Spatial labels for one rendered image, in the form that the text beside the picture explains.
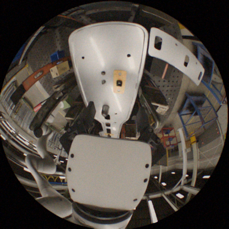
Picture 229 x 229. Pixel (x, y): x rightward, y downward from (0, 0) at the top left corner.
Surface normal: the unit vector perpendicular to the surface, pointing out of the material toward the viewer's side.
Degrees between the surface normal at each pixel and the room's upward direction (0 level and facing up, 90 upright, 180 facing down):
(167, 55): 0
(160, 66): 0
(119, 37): 0
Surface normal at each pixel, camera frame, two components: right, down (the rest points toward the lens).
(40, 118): 0.96, 0.22
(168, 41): -0.11, 0.80
